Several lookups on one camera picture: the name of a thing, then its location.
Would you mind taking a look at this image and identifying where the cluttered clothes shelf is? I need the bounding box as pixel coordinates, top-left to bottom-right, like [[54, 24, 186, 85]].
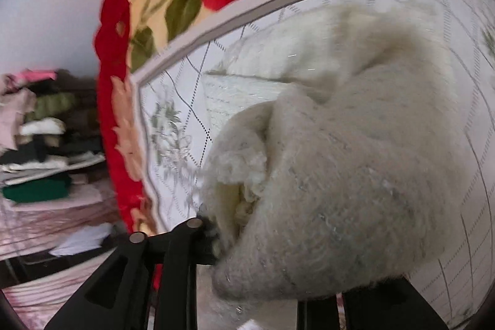
[[1, 70, 105, 188]]

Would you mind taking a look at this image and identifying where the white paper sheet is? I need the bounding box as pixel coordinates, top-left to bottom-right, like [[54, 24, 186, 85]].
[[49, 223, 112, 257]]

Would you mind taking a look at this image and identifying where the dark green folded garment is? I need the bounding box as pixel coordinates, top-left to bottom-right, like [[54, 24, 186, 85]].
[[2, 176, 72, 204]]

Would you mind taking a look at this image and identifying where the white grid patterned sheet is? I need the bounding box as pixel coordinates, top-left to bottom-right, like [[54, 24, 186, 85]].
[[132, 0, 494, 329]]

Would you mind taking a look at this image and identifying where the pink striped bedding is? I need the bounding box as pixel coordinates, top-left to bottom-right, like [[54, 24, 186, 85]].
[[1, 179, 120, 329]]

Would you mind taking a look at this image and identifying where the white fluffy sweater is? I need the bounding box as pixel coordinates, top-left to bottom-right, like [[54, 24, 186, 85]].
[[195, 2, 471, 330]]

